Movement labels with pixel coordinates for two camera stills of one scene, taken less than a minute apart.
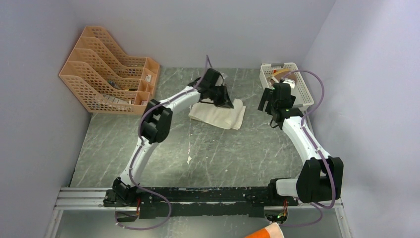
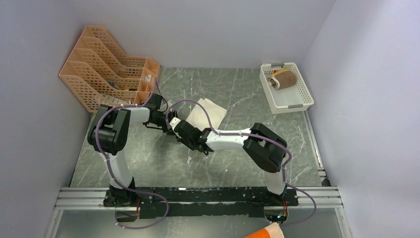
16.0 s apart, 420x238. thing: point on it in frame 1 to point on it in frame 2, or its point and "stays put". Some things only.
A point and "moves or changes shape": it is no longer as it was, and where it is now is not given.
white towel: x=227 y=117 moves or changes shape
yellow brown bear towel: x=281 y=74 stays put
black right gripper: x=267 y=96 to x=180 y=140
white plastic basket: x=302 y=95 stays put
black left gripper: x=225 y=101 to x=163 y=129
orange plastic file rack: x=104 y=80 stays put
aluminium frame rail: x=88 y=199 stays put
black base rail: x=189 y=202 stays put
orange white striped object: x=273 y=230 stays put
